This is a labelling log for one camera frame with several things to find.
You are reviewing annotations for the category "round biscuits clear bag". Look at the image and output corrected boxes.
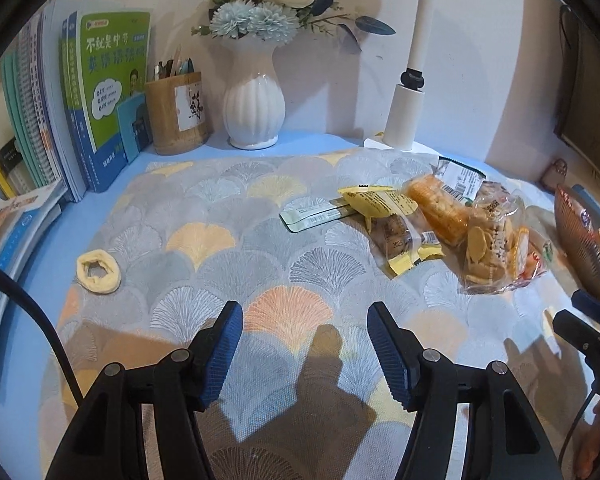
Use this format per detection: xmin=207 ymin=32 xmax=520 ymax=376
xmin=463 ymin=181 xmax=553 ymax=294

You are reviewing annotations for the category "orange bread snack pack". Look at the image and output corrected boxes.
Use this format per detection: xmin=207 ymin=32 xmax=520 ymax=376
xmin=405 ymin=156 xmax=486 ymax=247

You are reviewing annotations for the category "yellow cake snack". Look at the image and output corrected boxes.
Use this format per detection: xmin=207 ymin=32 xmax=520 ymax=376
xmin=338 ymin=185 xmax=444 ymax=276

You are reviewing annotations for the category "amber glass snack bowl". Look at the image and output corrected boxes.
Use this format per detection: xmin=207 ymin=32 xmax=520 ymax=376
xmin=554 ymin=184 xmax=600 ymax=300

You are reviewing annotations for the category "small brown figurine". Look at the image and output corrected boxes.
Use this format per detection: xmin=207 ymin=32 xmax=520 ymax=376
xmin=539 ymin=158 xmax=568 ymax=194

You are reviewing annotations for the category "yellow tape roll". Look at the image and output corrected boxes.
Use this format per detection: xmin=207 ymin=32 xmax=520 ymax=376
xmin=76 ymin=249 xmax=122 ymax=295

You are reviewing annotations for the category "patterned fan-print table mat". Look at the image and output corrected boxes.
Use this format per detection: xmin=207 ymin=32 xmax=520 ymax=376
xmin=57 ymin=148 xmax=588 ymax=479

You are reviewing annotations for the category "white desk lamp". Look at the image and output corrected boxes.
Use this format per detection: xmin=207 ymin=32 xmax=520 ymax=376
xmin=380 ymin=0 xmax=436 ymax=151

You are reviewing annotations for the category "pale green flat snack packet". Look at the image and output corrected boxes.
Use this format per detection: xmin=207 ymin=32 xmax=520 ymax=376
xmin=279 ymin=197 xmax=356 ymax=233

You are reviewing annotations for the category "small blue card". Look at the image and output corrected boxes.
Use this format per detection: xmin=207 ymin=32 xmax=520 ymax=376
xmin=116 ymin=93 xmax=152 ymax=164

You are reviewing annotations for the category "wooden pen holder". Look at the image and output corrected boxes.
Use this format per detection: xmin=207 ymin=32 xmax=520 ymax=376
xmin=145 ymin=72 xmax=210 ymax=156

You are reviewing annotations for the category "stack of books at left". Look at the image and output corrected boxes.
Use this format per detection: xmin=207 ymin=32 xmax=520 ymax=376
xmin=0 ymin=8 xmax=89 ymax=406

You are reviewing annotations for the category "white ribbed ceramic vase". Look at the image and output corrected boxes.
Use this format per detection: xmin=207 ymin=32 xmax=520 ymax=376
xmin=222 ymin=35 xmax=286 ymax=151

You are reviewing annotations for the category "green and blue textbook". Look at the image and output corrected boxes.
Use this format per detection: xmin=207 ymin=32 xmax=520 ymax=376
xmin=60 ymin=9 xmax=151 ymax=193

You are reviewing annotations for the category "blue and cream flower bouquet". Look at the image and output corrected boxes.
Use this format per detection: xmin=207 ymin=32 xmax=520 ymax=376
xmin=192 ymin=0 xmax=396 ymax=46

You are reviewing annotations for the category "dark picture frame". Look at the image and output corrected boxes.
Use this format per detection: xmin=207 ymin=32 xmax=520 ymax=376
xmin=554 ymin=4 xmax=600 ymax=176

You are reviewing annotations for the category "black cable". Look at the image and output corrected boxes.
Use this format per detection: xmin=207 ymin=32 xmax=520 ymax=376
xmin=0 ymin=254 xmax=84 ymax=406

